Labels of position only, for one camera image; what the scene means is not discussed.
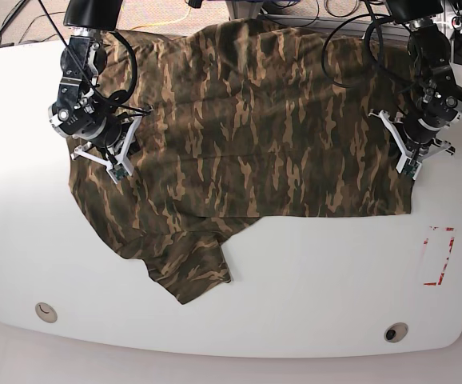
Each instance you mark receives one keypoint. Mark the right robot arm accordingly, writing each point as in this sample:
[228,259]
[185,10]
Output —
[83,61]

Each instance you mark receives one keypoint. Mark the left table grommet hole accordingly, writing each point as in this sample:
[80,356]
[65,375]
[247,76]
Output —
[46,312]

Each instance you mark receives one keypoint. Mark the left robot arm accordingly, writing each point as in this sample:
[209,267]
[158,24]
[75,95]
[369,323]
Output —
[433,97]

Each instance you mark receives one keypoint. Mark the red tape rectangle marking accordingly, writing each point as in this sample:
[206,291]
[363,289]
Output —
[435,255]

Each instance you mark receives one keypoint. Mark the right table grommet hole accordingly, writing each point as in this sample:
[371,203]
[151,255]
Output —
[396,332]

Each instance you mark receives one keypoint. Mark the table grommet hole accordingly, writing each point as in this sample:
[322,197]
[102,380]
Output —
[396,332]
[46,312]

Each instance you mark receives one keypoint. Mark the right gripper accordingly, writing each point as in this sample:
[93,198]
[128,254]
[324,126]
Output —
[108,137]

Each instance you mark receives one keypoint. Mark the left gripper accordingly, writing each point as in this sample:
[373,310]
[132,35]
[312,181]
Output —
[415,139]

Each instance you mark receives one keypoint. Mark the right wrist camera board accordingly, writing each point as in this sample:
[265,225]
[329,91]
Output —
[118,173]

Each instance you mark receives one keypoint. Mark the camouflage t-shirt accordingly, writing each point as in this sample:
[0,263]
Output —
[244,125]

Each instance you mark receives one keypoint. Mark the aluminium frame stand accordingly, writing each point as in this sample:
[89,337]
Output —
[325,16]

